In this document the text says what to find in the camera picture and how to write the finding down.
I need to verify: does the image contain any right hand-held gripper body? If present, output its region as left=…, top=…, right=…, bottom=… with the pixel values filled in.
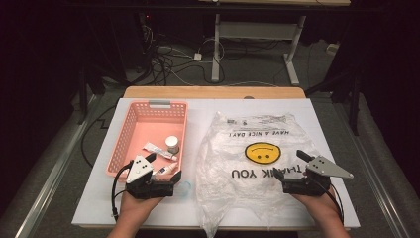
left=281, top=155, right=355, bottom=197

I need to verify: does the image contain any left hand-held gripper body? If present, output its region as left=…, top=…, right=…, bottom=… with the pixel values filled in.
left=125, top=155, right=176, bottom=200

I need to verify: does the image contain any white toothpaste tube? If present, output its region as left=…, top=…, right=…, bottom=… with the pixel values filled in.
left=142, top=142, right=178, bottom=163

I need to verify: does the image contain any pink perforated plastic basket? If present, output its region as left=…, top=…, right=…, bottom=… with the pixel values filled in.
left=105, top=99, right=189, bottom=183

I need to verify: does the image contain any clear plastic bag yellow face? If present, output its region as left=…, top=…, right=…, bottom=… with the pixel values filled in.
left=194, top=111, right=321, bottom=238

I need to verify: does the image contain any person's left hand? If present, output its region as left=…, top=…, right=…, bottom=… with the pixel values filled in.
left=118, top=191, right=164, bottom=223

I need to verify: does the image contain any person's right hand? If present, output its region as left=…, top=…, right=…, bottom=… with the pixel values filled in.
left=291, top=189, right=342, bottom=221

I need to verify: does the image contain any small jar with white lid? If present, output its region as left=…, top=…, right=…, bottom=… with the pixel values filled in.
left=164, top=135, right=180, bottom=156

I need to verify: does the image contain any black metal stand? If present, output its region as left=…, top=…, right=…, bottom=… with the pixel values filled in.
left=76, top=60, right=107, bottom=126
left=304, top=65, right=362, bottom=137

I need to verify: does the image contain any clear round plastic ring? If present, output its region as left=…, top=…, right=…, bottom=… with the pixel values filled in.
left=176, top=179, right=193, bottom=199

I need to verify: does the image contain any left hand-held gripper black cable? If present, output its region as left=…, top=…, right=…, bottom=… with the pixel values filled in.
left=110, top=161, right=134, bottom=223

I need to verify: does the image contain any hand-held gripper black cable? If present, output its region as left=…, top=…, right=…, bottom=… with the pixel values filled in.
left=325, top=184, right=345, bottom=226
left=110, top=161, right=134, bottom=223

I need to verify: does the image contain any right hand-held gripper black cable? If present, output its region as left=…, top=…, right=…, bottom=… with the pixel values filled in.
left=325, top=184, right=345, bottom=226

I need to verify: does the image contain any aluminium floor rail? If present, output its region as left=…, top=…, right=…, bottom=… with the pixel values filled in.
left=14, top=94, right=102, bottom=238
left=332, top=98, right=412, bottom=238

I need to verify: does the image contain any thin black floor cable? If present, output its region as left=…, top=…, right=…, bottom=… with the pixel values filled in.
left=80, top=104, right=117, bottom=169

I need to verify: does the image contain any tangle of floor cables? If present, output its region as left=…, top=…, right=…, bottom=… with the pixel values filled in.
left=142, top=23, right=227, bottom=87

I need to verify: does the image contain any white metal desk frame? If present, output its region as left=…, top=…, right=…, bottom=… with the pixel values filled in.
left=211, top=13, right=307, bottom=86

